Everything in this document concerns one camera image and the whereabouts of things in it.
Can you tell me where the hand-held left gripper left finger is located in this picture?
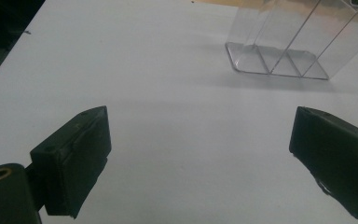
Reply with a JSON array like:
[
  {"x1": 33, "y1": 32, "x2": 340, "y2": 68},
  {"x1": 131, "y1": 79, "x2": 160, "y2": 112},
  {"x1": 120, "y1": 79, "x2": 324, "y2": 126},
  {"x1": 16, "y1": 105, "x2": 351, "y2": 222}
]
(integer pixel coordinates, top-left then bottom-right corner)
[{"x1": 30, "y1": 105, "x2": 113, "y2": 219}]

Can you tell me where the clear acrylic pen holder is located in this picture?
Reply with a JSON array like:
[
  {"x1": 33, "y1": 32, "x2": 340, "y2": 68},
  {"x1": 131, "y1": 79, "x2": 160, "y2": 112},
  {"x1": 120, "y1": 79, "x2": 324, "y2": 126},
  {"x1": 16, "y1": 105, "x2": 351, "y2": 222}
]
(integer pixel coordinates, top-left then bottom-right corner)
[{"x1": 224, "y1": 0, "x2": 358, "y2": 81}]

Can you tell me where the dark curtain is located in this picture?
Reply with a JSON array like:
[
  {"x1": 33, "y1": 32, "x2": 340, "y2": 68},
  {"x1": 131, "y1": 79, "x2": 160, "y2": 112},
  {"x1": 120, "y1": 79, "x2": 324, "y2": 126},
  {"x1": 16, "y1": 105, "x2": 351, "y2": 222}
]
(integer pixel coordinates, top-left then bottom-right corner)
[{"x1": 0, "y1": 0, "x2": 47, "y2": 51}]

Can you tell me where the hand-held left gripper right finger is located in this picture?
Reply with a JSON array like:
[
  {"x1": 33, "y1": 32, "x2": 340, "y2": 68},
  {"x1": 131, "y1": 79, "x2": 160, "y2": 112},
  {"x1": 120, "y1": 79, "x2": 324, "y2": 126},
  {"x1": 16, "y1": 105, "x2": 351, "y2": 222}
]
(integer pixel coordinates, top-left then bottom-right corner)
[{"x1": 288, "y1": 105, "x2": 358, "y2": 220}]

